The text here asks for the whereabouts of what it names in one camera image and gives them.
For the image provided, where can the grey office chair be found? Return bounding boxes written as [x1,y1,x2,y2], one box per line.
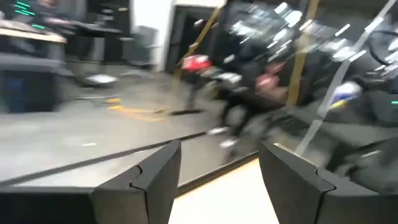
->
[123,26,160,68]

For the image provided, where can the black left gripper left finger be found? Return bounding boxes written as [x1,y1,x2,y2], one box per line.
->
[90,139,182,224]

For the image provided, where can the person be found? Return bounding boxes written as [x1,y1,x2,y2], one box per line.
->
[186,18,299,150]
[34,0,75,27]

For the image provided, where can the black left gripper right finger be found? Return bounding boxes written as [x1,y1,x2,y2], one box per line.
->
[259,141,398,224]

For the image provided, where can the yellow hanging cable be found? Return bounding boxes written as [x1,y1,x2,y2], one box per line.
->
[173,6,222,78]

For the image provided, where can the wooden desk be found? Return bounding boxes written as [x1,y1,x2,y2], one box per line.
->
[0,20,68,44]

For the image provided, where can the yellow floor cable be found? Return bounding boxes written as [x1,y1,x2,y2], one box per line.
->
[104,97,170,123]

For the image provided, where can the red box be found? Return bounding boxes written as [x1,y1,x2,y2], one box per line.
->
[182,54,213,73]

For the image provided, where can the black doorway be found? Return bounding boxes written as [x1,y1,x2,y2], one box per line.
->
[165,5,220,75]

